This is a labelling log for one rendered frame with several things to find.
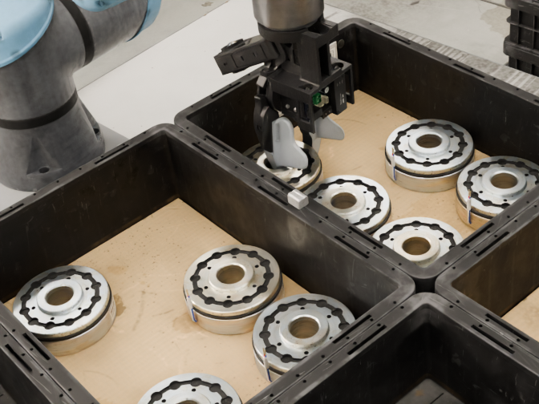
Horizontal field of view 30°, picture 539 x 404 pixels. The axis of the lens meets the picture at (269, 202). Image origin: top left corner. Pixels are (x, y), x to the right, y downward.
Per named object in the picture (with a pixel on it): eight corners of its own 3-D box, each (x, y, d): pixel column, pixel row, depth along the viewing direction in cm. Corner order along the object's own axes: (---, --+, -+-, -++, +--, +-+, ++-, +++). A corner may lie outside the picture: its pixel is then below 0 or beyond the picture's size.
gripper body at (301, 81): (312, 140, 109) (301, 45, 102) (255, 115, 114) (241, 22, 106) (357, 107, 113) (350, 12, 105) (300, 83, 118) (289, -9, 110)
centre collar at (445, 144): (399, 143, 118) (399, 139, 118) (431, 127, 120) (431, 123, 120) (427, 163, 115) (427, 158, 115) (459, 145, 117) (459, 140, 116)
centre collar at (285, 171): (247, 168, 118) (247, 164, 118) (276, 147, 121) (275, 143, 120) (278, 183, 115) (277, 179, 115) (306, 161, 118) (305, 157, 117)
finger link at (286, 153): (298, 204, 115) (301, 131, 110) (261, 184, 118) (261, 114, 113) (316, 193, 117) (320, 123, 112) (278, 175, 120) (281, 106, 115)
